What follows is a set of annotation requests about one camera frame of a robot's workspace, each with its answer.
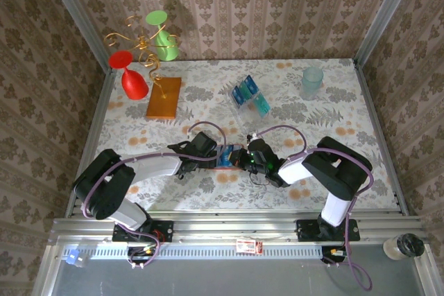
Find blue and white connector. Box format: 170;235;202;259
63;247;87;268

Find grey metal panel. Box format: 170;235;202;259
33;257;438;296

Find red and white sticker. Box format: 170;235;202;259
235;238;264;254

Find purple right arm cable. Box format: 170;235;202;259
255;124;375;292

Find black power connector block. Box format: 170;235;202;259
321;245;348;264
126;245;162;265

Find slotted grey cable duct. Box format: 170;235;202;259
57;243;429;261

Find aluminium front rail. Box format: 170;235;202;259
48;211;429;245

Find glass jar with dark lid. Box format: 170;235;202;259
382;233;426;261

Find clear acrylic card stand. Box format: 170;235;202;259
228;73;272;127

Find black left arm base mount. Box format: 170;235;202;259
111;220;174;243

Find orange card holder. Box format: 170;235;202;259
207;143;246;172

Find aluminium frame post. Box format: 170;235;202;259
353;0;423;68
37;0;115;74

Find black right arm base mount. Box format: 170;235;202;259
296;218;361;243

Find green plastic wine glass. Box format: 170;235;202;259
144;10;181;62

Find thin black cable loop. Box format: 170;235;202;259
251;173;275;188

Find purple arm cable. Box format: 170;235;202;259
255;124;375;292
81;121;228;271

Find aluminium table side rail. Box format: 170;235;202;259
65;67;117;219
352;59;410;216

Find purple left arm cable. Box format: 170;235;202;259
81;121;228;271

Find red plastic wine glass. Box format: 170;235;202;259
108;50;149;101

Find gold wire rack wooden base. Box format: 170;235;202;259
103;15;183;120

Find clear bluish plastic cup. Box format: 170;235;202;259
300;66;325;100

